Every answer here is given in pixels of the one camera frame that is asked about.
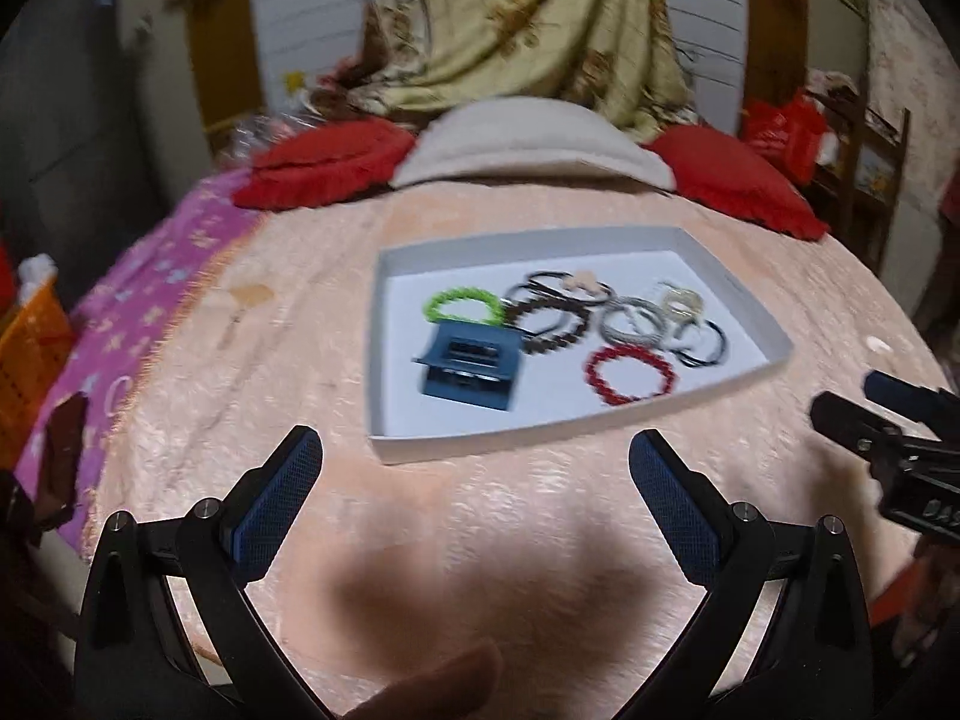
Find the silver rope bracelet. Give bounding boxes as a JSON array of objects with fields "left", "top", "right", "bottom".
[{"left": 598, "top": 296, "right": 671, "bottom": 345}]

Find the black hair tie with charm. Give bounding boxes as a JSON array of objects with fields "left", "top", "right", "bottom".
[{"left": 524, "top": 269, "right": 617, "bottom": 309}]

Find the brown bead bracelet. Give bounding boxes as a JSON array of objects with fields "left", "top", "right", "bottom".
[{"left": 499, "top": 294, "right": 594, "bottom": 356}]

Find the left hand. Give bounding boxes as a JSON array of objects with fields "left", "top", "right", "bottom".
[{"left": 343, "top": 640, "right": 505, "bottom": 720}]

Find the wooden chair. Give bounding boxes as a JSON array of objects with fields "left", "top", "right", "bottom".
[{"left": 802, "top": 88, "right": 911, "bottom": 277}]

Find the right red fringed cushion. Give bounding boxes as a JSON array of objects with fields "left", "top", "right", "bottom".
[{"left": 647, "top": 125, "right": 828, "bottom": 242}]

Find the red fringed cushion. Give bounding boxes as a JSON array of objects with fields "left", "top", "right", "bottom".
[
  {"left": 647, "top": 125, "right": 828, "bottom": 242},
  {"left": 231, "top": 117, "right": 416, "bottom": 211}
]

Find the pink textured bedspread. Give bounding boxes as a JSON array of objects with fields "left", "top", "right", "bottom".
[{"left": 83, "top": 184, "right": 944, "bottom": 718}]

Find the red shopping bag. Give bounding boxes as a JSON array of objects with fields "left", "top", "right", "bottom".
[{"left": 740, "top": 89, "right": 828, "bottom": 187}]

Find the purple floral sheet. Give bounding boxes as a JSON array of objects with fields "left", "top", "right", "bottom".
[{"left": 14, "top": 169, "right": 260, "bottom": 553}]

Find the orange plastic basket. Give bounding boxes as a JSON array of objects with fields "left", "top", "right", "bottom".
[{"left": 0, "top": 278, "right": 76, "bottom": 470}]

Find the blue hair claw clip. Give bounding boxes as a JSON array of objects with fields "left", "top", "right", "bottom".
[{"left": 415, "top": 320, "right": 524, "bottom": 411}]

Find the white cardboard tray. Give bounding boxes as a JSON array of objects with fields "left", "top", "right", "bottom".
[{"left": 366, "top": 226, "right": 794, "bottom": 463}]

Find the beige pillow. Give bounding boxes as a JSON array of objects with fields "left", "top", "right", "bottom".
[{"left": 391, "top": 96, "right": 677, "bottom": 192}]

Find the grey refrigerator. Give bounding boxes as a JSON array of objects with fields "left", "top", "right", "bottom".
[{"left": 2, "top": 0, "right": 167, "bottom": 307}]

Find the left red fringed cushion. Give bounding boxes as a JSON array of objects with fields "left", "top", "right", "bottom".
[{"left": 231, "top": 117, "right": 416, "bottom": 211}]

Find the floral yellow quilt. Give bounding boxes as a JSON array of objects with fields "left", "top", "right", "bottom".
[{"left": 319, "top": 0, "right": 695, "bottom": 143}]

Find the black braided hair tie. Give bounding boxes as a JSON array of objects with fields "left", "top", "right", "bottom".
[{"left": 670, "top": 317, "right": 731, "bottom": 369}]

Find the red bead bracelet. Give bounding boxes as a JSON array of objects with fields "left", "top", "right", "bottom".
[{"left": 582, "top": 341, "right": 679, "bottom": 408}]

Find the green bead bracelet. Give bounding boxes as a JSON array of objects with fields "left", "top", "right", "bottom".
[{"left": 423, "top": 284, "right": 508, "bottom": 329}]

